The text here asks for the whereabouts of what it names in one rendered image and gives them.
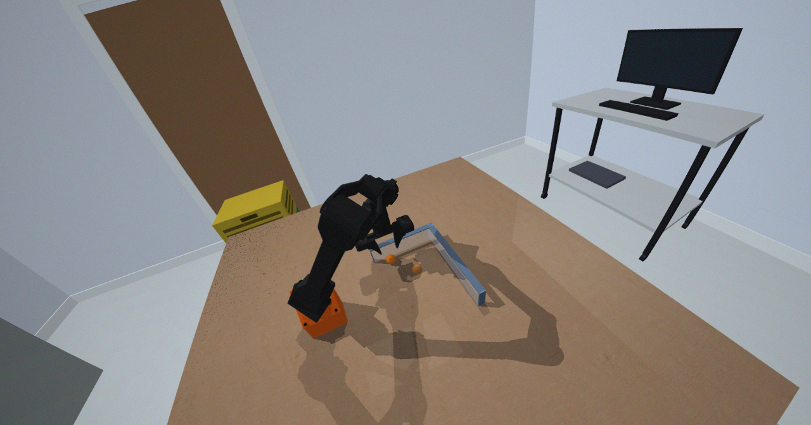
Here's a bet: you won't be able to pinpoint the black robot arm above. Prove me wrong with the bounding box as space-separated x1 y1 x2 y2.
287 174 399 323

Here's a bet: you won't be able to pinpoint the low clear walls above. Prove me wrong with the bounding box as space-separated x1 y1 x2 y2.
371 229 478 304

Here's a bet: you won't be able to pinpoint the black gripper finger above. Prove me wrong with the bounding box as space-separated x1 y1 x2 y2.
393 231 406 248
368 240 381 255

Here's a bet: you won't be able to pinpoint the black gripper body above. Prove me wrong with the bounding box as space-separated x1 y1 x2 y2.
355 213 414 252

